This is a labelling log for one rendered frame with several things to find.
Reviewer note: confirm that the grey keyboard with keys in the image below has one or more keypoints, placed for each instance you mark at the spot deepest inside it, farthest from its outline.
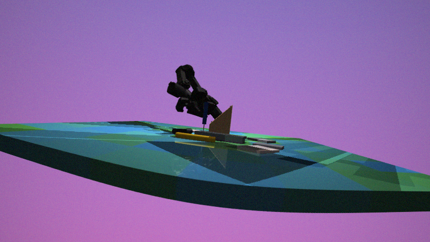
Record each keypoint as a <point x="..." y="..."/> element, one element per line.
<point x="222" y="136"/>

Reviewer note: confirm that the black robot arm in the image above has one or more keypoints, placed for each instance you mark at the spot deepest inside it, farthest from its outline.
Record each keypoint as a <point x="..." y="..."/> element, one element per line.
<point x="186" y="79"/>

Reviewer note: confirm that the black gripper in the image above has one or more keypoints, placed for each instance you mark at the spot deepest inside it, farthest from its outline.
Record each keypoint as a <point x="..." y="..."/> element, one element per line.
<point x="194" y="106"/>

